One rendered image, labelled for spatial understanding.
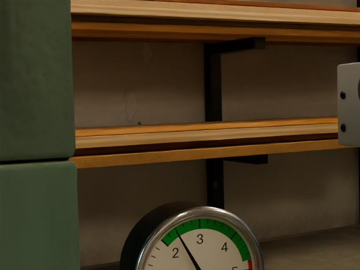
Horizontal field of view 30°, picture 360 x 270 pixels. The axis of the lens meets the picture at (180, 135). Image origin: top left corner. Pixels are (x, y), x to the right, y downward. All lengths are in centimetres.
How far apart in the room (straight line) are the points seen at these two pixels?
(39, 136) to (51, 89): 2
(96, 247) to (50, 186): 273
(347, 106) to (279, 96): 278
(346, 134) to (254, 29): 210
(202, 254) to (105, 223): 277
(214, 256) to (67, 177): 9
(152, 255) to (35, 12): 13
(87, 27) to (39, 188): 215
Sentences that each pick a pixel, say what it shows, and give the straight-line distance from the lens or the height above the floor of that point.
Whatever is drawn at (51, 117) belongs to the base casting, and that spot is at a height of 73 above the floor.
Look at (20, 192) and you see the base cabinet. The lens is 34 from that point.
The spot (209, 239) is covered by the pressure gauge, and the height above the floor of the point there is 68.
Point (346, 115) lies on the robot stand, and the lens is 75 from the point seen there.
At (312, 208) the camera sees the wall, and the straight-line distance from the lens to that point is 371.
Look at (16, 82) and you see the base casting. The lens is 34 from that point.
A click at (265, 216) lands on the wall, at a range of 352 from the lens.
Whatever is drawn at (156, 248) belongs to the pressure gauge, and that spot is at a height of 67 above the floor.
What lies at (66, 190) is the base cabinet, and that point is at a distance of 35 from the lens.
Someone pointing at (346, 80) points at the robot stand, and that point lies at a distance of 75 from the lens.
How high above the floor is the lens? 74
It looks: 3 degrees down
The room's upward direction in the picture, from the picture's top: 2 degrees counter-clockwise
